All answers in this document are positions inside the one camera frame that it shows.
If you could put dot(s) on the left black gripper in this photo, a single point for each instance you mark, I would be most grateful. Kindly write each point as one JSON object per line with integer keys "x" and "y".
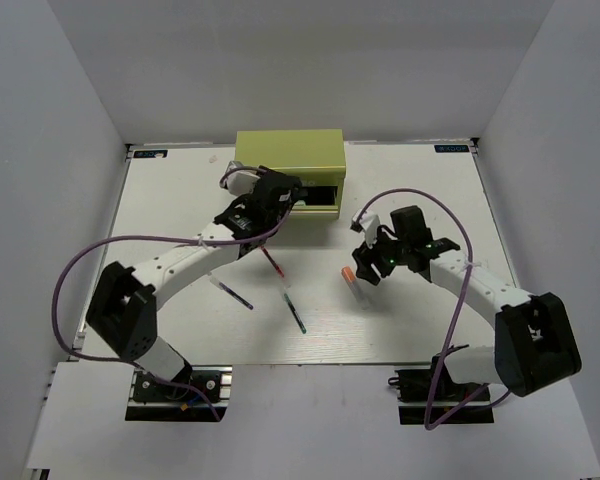
{"x": 296, "y": 188}

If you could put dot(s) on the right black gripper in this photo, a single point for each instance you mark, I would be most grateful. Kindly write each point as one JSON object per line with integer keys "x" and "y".
{"x": 365, "y": 257}

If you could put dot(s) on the orange highlighter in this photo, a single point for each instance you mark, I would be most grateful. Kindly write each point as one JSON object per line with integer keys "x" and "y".
{"x": 354, "y": 286}

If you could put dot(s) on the green chest drawer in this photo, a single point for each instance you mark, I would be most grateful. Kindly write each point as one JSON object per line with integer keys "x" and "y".
{"x": 317, "y": 202}

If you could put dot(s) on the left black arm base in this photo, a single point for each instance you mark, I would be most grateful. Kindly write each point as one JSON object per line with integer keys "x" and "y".
{"x": 150, "y": 401}

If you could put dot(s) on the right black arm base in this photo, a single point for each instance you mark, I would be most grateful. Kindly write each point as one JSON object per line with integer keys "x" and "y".
{"x": 412, "y": 384}

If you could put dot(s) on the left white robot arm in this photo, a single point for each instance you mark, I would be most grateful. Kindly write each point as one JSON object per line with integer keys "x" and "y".
{"x": 124, "y": 306}

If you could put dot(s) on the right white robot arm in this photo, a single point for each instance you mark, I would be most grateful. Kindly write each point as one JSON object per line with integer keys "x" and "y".
{"x": 534, "y": 345}

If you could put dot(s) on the green metal tool chest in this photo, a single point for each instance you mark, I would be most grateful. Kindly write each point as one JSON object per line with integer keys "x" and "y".
{"x": 317, "y": 157}

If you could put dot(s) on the red gel pen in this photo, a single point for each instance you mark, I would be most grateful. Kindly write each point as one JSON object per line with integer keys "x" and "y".
{"x": 276, "y": 266}

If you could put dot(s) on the green gel pen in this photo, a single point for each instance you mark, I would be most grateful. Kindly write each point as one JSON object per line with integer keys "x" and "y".
{"x": 293, "y": 310}

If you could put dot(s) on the purple gel pen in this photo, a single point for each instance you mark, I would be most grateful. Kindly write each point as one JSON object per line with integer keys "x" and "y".
{"x": 225, "y": 288}

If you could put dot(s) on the right blue corner label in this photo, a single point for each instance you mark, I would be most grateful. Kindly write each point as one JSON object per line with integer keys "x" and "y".
{"x": 451, "y": 148}

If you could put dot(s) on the blue corner label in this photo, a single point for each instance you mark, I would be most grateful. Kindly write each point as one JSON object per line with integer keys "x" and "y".
{"x": 451, "y": 148}
{"x": 150, "y": 154}

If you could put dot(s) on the left blue corner label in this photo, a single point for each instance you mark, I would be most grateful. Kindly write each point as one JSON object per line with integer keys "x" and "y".
{"x": 150, "y": 154}

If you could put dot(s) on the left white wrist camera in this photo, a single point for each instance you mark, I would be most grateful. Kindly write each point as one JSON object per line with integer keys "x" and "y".
{"x": 239, "y": 179}

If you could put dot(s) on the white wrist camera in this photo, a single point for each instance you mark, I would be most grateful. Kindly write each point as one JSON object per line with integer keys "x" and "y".
{"x": 239, "y": 179}
{"x": 367, "y": 223}

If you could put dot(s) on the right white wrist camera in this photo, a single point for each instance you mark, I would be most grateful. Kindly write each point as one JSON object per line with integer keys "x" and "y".
{"x": 367, "y": 223}

